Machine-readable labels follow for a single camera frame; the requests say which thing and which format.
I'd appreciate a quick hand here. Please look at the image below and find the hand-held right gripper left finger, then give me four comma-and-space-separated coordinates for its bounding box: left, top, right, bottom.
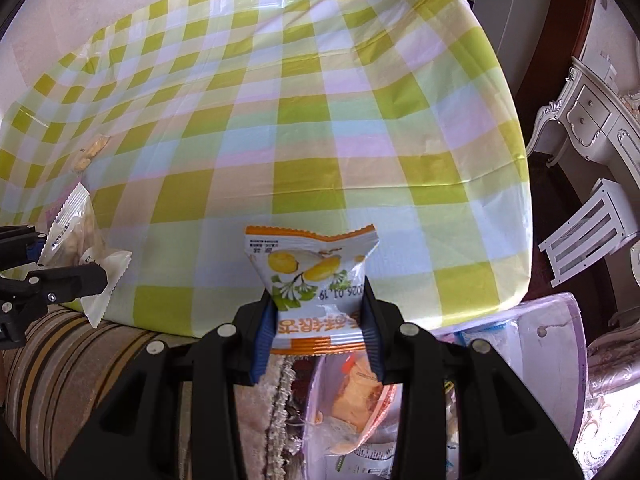
55, 296, 278, 480

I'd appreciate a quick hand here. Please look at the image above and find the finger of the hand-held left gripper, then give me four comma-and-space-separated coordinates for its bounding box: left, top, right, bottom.
0, 226, 48, 267
0, 262, 108, 306

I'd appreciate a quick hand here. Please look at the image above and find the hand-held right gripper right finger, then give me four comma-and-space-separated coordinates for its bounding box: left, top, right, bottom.
362, 280, 586, 480

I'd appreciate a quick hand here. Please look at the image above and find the white nut packet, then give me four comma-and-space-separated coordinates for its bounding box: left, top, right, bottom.
37, 182, 133, 328

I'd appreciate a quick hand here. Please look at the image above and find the white orange fruit print packet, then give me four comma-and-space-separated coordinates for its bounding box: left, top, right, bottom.
244, 224, 377, 358

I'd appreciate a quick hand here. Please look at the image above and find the small green white packet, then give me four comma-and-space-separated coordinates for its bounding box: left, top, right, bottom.
332, 452, 396, 480

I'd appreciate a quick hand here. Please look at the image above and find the purple white cardboard box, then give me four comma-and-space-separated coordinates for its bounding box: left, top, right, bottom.
300, 292, 587, 480

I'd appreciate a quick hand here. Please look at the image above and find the striped sofa blanket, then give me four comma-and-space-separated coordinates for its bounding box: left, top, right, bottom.
0, 305, 311, 480

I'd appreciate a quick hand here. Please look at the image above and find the small clear biscuit packet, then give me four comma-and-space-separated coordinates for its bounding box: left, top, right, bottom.
71, 132, 112, 175

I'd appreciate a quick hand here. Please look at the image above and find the green checked plastic tablecloth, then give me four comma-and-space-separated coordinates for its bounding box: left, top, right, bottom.
0, 0, 532, 338

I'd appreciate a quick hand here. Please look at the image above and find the pink floral bedspread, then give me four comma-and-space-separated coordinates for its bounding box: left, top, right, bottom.
575, 240, 640, 480

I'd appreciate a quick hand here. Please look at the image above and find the white slatted stool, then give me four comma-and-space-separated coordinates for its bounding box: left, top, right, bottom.
537, 177, 640, 288

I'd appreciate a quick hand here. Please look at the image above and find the white ornate dressing table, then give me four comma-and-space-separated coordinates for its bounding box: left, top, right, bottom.
525, 55, 640, 196

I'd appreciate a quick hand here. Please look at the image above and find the white cabinet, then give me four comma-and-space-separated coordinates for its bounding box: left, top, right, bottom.
472, 0, 593, 86

